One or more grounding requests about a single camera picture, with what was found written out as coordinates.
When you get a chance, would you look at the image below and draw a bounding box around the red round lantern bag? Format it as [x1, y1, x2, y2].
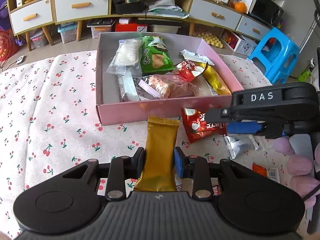
[0, 29, 20, 62]

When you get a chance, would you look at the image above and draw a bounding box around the right hand pink glove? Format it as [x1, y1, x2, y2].
[273, 137, 319, 198]

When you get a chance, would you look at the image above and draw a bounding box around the grey Chinese snack packet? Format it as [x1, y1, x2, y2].
[118, 72, 140, 102]

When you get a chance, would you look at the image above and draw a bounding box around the gold yellow snack packet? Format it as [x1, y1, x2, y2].
[134, 116, 179, 192]

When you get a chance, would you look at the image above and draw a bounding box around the orange fruit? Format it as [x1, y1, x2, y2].
[234, 1, 247, 14]

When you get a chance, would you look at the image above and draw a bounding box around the red box under cabinet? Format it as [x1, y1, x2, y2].
[115, 22, 148, 32]

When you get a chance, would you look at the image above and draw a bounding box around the orange lotus root packet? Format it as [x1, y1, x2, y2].
[180, 49, 214, 66]

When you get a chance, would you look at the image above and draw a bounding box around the pink wafer snack packet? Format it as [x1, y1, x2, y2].
[138, 74, 201, 99]

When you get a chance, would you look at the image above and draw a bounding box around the green snack packet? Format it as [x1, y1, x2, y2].
[140, 36, 175, 75]

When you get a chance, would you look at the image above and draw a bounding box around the long wooden TV cabinet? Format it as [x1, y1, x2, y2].
[7, 0, 270, 41]

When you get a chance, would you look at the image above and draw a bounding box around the white microwave oven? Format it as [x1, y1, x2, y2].
[248, 0, 287, 27]

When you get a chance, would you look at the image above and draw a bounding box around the clear white cracker packet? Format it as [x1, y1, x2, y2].
[106, 38, 142, 77]

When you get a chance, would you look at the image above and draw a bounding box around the white printed box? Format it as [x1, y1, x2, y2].
[220, 29, 257, 56]

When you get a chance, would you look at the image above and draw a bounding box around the pink cardboard box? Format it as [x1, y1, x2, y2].
[96, 32, 242, 125]

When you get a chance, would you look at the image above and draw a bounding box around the blue plastic stool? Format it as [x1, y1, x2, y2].
[248, 27, 300, 85]

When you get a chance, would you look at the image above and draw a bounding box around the black storage bin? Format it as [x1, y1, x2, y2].
[112, 0, 145, 15]

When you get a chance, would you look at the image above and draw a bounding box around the red snack packet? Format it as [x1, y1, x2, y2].
[181, 108, 226, 144]
[174, 60, 210, 82]

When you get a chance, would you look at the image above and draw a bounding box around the yellow egg tray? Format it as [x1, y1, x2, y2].
[193, 28, 223, 48]

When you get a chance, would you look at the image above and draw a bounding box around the silver foil snack packet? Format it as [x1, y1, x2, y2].
[224, 134, 259, 160]

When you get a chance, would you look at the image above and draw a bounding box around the yellow snack bar in box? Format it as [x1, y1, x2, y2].
[200, 63, 231, 95]

